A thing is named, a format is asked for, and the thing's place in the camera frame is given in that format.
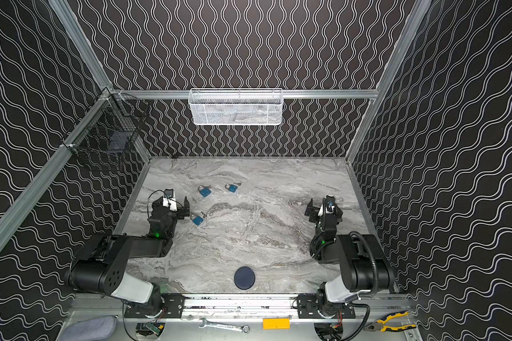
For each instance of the dark round disc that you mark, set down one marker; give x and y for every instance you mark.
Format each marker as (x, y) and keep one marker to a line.
(244, 278)

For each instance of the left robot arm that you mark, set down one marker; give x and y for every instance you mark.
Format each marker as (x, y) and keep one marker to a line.
(100, 265)

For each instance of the white wire basket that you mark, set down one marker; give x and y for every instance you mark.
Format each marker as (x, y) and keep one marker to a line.
(236, 106)

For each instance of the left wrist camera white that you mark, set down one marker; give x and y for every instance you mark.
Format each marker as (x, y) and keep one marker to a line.
(169, 200)

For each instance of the grey cloth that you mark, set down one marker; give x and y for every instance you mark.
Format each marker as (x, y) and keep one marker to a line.
(90, 330)

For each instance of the yellow handled pliers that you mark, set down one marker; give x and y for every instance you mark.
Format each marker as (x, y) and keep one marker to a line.
(381, 325)

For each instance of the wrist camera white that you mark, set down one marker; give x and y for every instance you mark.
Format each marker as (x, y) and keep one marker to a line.
(169, 200)
(328, 206)

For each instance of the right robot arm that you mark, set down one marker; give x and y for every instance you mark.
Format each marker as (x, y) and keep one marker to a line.
(364, 270)

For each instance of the yellow label block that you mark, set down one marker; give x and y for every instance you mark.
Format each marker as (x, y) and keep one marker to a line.
(276, 324)

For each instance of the steel wrench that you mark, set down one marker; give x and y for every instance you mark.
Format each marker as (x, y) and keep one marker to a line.
(204, 323)

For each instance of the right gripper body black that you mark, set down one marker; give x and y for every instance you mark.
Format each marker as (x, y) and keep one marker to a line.
(320, 212)

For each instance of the blue padlock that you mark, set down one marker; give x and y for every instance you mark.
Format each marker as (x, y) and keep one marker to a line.
(197, 218)
(232, 187)
(204, 191)

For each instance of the black wire basket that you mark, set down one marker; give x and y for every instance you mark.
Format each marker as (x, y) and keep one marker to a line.
(108, 142)

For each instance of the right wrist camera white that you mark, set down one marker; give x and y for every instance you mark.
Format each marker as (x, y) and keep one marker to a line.
(328, 206)

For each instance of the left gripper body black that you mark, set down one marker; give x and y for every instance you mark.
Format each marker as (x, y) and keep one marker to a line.
(178, 208)

